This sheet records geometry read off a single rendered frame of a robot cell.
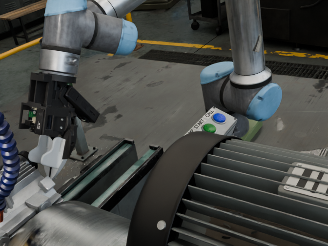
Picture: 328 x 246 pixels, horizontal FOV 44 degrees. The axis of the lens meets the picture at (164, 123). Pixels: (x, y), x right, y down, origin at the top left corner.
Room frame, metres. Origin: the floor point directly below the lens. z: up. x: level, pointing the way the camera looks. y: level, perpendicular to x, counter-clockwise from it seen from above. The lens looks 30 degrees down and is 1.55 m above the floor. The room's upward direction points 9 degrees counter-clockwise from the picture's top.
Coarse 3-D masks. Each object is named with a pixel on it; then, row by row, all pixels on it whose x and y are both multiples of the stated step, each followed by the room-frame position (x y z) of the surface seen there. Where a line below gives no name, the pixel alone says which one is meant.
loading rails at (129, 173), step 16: (128, 144) 1.03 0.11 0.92; (112, 160) 0.96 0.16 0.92; (128, 160) 1.00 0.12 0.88; (144, 160) 0.93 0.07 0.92; (80, 176) 0.89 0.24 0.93; (96, 176) 0.90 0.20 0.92; (112, 176) 0.94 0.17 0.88; (128, 176) 0.87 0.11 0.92; (144, 176) 0.89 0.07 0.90; (64, 192) 0.84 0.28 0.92; (80, 192) 0.84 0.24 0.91; (96, 192) 0.88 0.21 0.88; (112, 192) 0.80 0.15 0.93; (128, 192) 0.84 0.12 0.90; (112, 208) 0.78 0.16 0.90; (128, 208) 0.82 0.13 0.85
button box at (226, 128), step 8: (208, 112) 0.86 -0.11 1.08; (216, 112) 0.86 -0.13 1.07; (224, 112) 0.86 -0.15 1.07; (200, 120) 0.83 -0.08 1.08; (208, 120) 0.83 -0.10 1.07; (232, 120) 0.84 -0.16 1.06; (192, 128) 0.80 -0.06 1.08; (200, 128) 0.80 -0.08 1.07; (216, 128) 0.80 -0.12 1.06; (224, 128) 0.81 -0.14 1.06; (232, 128) 0.83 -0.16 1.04
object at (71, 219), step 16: (48, 208) 0.49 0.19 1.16; (64, 208) 0.49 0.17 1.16; (80, 208) 0.49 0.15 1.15; (96, 208) 0.51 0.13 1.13; (32, 224) 0.46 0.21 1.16; (48, 224) 0.45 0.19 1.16; (64, 224) 0.45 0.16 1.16; (80, 224) 0.44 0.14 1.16; (96, 224) 0.44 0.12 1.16; (112, 224) 0.44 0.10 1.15; (128, 224) 0.45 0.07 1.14; (16, 240) 0.44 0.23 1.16; (32, 240) 0.43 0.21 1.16; (48, 240) 0.42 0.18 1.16; (64, 240) 0.41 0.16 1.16; (80, 240) 0.41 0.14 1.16; (96, 240) 0.41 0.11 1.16; (112, 240) 0.40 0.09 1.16
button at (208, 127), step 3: (207, 123) 0.81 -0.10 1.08; (210, 123) 0.81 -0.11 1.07; (204, 126) 0.80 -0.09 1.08; (207, 126) 0.80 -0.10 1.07; (210, 126) 0.80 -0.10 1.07; (213, 126) 0.80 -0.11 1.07; (204, 129) 0.79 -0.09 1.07; (207, 129) 0.79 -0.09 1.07; (210, 129) 0.79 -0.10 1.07; (213, 129) 0.79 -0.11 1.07; (213, 132) 0.78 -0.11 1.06
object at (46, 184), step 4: (48, 176) 0.68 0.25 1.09; (44, 180) 0.67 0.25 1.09; (48, 180) 0.67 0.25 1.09; (52, 180) 0.68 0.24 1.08; (40, 184) 0.67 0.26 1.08; (44, 184) 0.66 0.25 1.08; (48, 184) 0.67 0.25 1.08; (52, 184) 0.67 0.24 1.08; (44, 188) 0.66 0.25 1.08; (48, 188) 0.66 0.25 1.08; (44, 192) 0.66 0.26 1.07
